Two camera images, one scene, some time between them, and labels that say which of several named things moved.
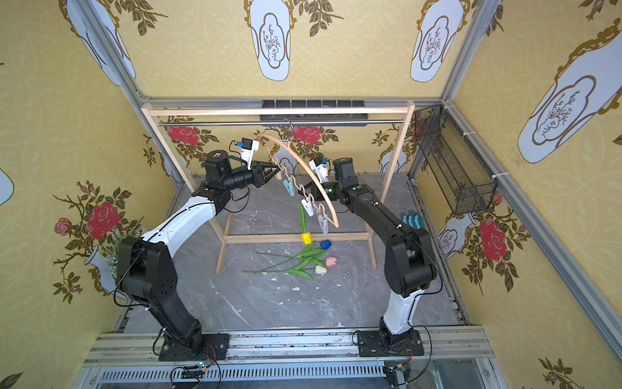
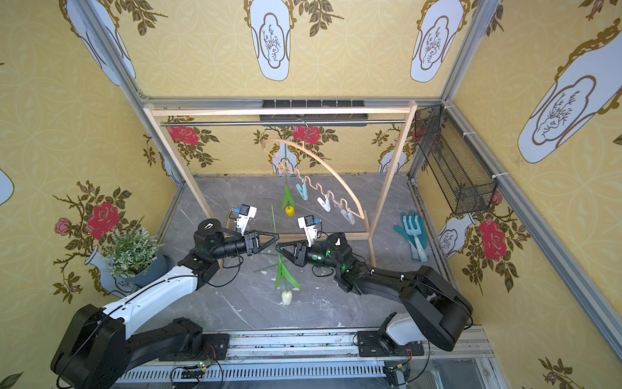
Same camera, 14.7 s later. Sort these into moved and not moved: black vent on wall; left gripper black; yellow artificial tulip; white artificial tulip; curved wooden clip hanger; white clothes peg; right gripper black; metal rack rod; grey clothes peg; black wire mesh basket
Moved: white clothes peg; white artificial tulip; left gripper black; yellow artificial tulip; right gripper black; curved wooden clip hanger; grey clothes peg
Not moved: black vent on wall; metal rack rod; black wire mesh basket
